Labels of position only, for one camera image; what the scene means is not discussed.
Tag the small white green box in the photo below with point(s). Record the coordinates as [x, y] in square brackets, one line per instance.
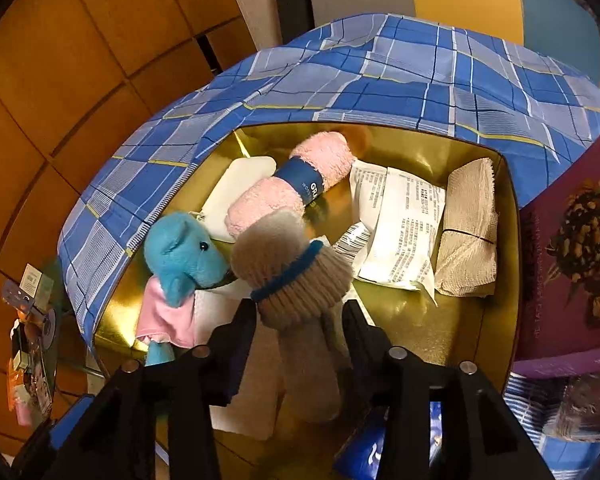
[30, 276]

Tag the blue packet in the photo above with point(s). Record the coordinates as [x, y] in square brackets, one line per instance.
[432, 435]

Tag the silver disc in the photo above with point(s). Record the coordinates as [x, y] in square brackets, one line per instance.
[50, 331]

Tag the white paper sheet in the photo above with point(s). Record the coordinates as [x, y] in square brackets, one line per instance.
[260, 390]

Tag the purple flower print box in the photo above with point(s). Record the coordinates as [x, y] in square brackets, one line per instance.
[570, 285]

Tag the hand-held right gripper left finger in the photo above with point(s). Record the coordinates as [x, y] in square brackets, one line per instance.
[240, 350]

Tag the glittery woven box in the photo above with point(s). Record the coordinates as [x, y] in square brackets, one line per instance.
[585, 405]

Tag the beige gauze cloth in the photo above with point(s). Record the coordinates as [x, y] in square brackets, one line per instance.
[467, 230]

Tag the blue teddy bear pink shirt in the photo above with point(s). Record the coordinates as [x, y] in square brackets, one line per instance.
[180, 255]

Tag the white flat pouch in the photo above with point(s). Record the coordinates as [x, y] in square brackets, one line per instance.
[240, 185]

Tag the grey knit sock blue stripe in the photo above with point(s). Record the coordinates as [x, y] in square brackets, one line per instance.
[290, 270]

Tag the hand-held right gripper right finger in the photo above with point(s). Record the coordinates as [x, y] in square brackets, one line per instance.
[365, 355]

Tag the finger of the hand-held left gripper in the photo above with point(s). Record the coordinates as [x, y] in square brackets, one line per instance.
[72, 422]

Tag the gold box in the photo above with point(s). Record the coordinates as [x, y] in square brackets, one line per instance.
[430, 340]

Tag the pink rolled towel blue band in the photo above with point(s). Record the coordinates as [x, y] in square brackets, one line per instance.
[260, 205]

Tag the blue plaid blanket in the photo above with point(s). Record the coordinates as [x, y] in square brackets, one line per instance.
[380, 75]

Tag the orange wooden wardrobe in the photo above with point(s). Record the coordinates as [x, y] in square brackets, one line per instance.
[55, 85]

